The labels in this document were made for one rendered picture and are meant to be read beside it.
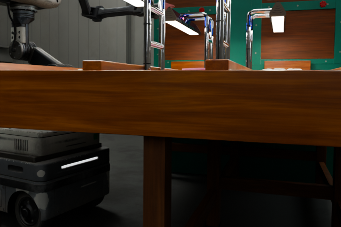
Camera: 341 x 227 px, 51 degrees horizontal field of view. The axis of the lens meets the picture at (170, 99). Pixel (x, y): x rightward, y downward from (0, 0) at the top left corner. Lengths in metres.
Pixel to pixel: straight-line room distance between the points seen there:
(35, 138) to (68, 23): 4.10
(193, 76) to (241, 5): 1.92
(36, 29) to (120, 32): 1.75
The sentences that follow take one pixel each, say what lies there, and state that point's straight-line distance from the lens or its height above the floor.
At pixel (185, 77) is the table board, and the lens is 0.83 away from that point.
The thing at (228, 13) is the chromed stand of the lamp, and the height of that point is 0.95.
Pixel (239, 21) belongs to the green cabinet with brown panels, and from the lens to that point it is 2.69.
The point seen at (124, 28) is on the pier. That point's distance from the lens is 4.89.
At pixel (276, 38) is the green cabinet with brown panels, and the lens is 2.66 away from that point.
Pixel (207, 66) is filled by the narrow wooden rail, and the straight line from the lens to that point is 0.84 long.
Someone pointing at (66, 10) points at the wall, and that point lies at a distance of 5.77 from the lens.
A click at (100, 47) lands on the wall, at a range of 5.26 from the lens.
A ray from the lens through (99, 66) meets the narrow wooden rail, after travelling 0.93.
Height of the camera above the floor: 0.71
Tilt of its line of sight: 3 degrees down
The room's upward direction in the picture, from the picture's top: 1 degrees clockwise
